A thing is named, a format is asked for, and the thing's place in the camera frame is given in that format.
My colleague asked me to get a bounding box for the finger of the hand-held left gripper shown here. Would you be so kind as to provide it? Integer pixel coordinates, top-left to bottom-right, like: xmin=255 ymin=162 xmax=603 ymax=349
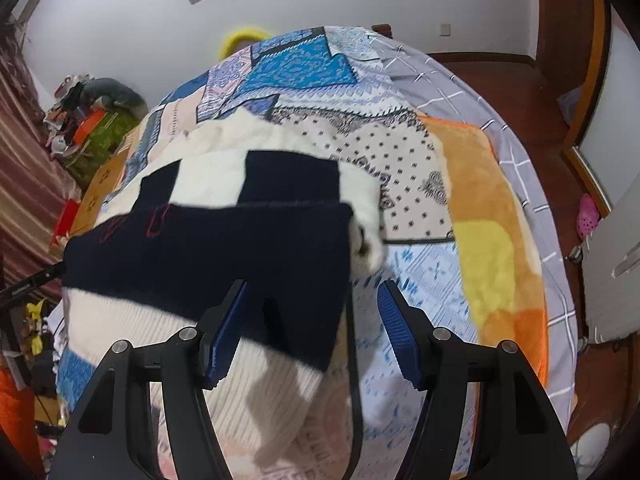
xmin=27 ymin=261 xmax=68 ymax=287

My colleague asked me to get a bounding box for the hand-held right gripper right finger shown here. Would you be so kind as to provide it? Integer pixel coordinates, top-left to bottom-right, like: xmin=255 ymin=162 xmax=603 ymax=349
xmin=376 ymin=280 xmax=580 ymax=480

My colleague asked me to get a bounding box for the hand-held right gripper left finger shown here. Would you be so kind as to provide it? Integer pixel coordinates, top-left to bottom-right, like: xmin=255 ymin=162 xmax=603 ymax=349
xmin=47 ymin=279 xmax=249 ymax=480

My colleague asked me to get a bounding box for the striped cat sweater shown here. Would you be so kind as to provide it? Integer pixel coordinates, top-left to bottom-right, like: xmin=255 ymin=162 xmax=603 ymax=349
xmin=60 ymin=107 xmax=386 ymax=468

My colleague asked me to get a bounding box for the yellow toy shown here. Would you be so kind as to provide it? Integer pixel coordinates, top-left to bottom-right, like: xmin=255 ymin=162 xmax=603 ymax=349
xmin=22 ymin=300 xmax=48 ymax=356

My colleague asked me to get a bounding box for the red box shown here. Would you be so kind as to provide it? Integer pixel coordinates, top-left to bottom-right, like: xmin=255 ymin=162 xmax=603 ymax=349
xmin=50 ymin=200 xmax=83 ymax=248

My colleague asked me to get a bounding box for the wooden lap desk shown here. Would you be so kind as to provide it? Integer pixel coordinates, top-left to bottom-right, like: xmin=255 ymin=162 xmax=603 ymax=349
xmin=75 ymin=152 xmax=128 ymax=233

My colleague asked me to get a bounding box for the orange cloth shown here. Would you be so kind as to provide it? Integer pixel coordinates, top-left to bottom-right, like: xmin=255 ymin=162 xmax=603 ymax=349
xmin=0 ymin=365 xmax=38 ymax=456

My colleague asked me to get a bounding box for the striped brown curtain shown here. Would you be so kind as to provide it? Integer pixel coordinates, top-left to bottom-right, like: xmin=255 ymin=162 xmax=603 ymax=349
xmin=0 ymin=15 xmax=83 ymax=301

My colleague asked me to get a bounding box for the orange box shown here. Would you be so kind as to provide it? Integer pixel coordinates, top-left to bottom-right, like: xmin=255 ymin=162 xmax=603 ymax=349
xmin=72 ymin=108 xmax=108 ymax=143

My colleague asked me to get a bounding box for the green storage bin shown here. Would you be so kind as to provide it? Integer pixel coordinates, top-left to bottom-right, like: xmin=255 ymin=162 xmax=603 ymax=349
xmin=67 ymin=110 xmax=143 ymax=186

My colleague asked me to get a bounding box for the orange floral fleece blanket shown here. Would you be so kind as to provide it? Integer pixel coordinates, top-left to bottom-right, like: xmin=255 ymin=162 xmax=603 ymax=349
xmin=420 ymin=115 xmax=548 ymax=361

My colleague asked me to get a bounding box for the pile of household clutter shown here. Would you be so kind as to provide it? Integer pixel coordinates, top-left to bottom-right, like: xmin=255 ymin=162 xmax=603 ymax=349
xmin=42 ymin=74 xmax=101 ymax=153

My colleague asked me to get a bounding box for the blue patchwork quilt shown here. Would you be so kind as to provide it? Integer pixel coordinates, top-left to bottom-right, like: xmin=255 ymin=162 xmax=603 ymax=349
xmin=52 ymin=25 xmax=481 ymax=480

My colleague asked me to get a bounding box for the pink clog shoe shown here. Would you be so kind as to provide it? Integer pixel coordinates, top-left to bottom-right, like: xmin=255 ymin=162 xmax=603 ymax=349
xmin=576 ymin=195 xmax=600 ymax=241

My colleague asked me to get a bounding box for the white cabinet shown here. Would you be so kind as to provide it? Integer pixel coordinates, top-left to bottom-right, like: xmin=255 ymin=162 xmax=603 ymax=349
xmin=580 ymin=205 xmax=640 ymax=343

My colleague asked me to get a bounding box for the white soft item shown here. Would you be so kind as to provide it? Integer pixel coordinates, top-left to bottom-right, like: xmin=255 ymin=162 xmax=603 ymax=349
xmin=570 ymin=422 xmax=613 ymax=476

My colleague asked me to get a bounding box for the grey checked bedsheet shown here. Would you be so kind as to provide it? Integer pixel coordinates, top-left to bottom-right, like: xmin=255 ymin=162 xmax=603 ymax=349
xmin=372 ymin=30 xmax=583 ymax=436

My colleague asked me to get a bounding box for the wooden wardrobe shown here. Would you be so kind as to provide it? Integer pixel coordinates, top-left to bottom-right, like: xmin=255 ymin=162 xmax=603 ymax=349
xmin=562 ymin=145 xmax=615 ymax=218

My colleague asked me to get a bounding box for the grey cloth on floor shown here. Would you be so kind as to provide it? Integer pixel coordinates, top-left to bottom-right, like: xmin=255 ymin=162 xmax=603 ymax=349
xmin=557 ymin=85 xmax=583 ymax=123

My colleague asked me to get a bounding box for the yellow foam tube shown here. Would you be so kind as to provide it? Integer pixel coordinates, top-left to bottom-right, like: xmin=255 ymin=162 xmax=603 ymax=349
xmin=219 ymin=22 xmax=271 ymax=58

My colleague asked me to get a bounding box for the wooden room door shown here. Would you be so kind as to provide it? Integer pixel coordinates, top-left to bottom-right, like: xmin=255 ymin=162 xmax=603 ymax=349
xmin=535 ymin=0 xmax=608 ymax=81

